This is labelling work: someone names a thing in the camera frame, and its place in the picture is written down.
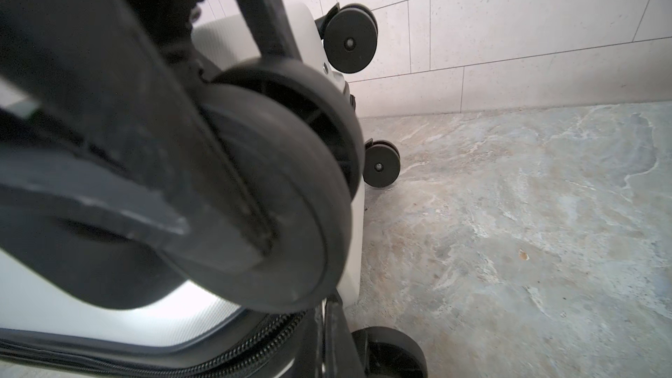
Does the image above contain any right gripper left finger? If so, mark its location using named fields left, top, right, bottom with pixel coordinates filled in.
left=1, top=0, right=273, bottom=308

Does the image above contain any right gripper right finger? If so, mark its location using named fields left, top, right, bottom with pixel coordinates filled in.
left=236, top=0, right=301, bottom=60

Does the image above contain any white hard-shell suitcase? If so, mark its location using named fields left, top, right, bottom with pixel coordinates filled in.
left=0, top=2, right=429, bottom=378

